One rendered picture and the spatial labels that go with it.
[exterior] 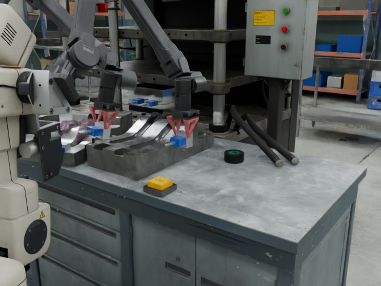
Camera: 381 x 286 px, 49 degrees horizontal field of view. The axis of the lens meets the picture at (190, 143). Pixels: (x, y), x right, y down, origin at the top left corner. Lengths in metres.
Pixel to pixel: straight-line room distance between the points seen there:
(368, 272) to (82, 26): 2.01
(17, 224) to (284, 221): 0.75
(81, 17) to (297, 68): 1.10
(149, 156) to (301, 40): 0.92
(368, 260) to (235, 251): 1.51
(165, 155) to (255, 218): 0.51
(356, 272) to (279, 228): 1.43
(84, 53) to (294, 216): 0.75
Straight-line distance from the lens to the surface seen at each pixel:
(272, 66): 2.07
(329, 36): 8.15
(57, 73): 1.12
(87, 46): 1.20
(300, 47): 2.01
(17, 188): 1.26
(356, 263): 2.66
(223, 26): 2.06
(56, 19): 1.63
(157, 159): 1.55
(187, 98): 1.43
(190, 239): 1.41
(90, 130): 1.54
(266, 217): 1.24
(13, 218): 1.28
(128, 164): 1.50
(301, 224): 1.22
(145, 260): 1.60
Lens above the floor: 1.35
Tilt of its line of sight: 17 degrees down
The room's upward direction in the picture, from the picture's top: straight up
